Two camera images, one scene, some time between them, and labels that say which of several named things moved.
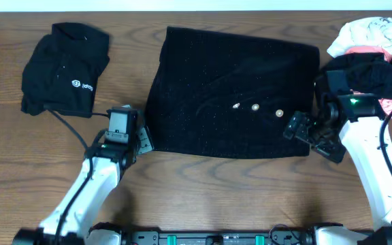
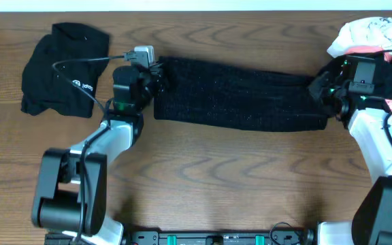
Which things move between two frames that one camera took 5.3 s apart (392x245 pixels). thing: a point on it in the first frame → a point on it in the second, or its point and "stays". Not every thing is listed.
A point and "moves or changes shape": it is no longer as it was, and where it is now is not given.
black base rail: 216,237 stays
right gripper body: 327,140 → 325,92
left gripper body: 131,147 → 145,91
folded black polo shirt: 61,69 stays
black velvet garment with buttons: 218,95 moves or changes shape
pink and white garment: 378,35 stays
